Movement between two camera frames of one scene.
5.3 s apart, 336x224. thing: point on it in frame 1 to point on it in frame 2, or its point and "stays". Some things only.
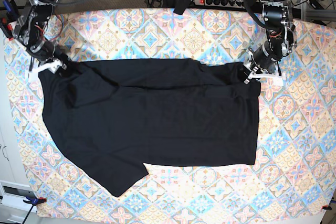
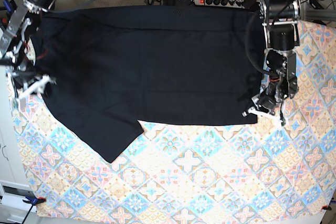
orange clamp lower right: x=326 y=207 stays
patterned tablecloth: x=297 y=168 stays
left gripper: x=44 y=51 to x=22 y=80
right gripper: x=259 y=57 to x=266 y=98
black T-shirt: x=109 y=117 to x=103 y=68
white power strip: x=202 y=1 stays
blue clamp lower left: x=34 y=202 stays
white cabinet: x=13 y=189 stays
